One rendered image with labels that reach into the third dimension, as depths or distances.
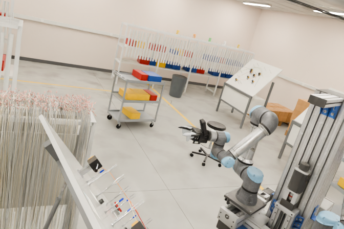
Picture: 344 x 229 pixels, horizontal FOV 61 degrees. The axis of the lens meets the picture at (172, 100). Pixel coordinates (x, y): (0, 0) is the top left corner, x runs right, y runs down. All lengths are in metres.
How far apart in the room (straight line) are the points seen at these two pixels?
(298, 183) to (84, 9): 8.24
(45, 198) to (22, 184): 0.20
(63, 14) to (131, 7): 2.06
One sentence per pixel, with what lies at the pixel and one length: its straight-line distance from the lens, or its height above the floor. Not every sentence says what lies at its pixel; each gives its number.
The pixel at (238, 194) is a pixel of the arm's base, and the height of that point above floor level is 1.20.
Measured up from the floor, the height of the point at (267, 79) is 1.33.
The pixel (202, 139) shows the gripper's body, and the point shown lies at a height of 1.53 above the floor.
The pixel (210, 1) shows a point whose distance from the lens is 10.84.
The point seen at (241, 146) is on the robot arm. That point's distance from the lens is 1.94.
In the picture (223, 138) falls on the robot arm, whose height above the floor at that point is 1.57.
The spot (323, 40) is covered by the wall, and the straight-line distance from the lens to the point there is 10.00.
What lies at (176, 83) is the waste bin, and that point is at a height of 0.44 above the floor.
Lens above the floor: 2.24
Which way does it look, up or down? 16 degrees down
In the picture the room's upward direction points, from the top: 15 degrees clockwise
